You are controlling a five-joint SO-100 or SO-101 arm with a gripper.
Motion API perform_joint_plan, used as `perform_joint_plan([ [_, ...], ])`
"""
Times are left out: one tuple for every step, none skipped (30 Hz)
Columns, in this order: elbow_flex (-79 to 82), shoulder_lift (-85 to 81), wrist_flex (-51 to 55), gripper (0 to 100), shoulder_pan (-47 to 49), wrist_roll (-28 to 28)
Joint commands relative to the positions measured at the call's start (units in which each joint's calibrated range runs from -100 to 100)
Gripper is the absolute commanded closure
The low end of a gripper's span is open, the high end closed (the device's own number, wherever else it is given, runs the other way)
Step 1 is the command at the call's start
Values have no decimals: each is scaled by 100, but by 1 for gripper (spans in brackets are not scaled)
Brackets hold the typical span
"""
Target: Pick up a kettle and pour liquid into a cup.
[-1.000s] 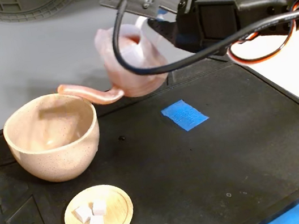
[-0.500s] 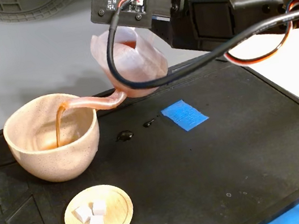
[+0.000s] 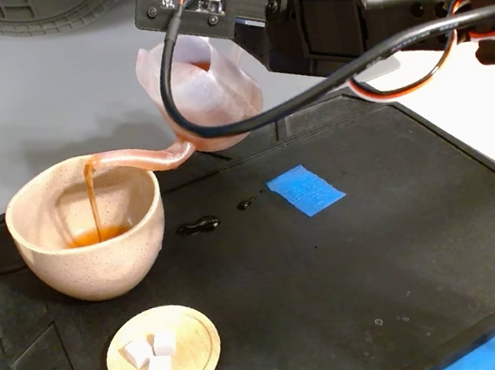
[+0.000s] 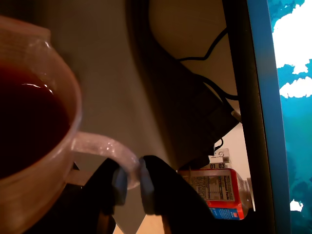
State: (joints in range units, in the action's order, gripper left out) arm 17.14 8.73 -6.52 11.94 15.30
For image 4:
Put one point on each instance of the white number label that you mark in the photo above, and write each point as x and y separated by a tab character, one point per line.
219	158

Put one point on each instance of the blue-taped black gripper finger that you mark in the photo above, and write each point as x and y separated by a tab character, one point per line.
170	195
104	185

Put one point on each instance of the computer monitor with blue picture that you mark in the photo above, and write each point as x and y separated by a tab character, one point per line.
292	122

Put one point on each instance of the translucent pink printed kettle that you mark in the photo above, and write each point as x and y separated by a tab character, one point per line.
36	182

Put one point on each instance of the red white labelled container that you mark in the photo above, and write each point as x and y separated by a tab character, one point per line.
214	190

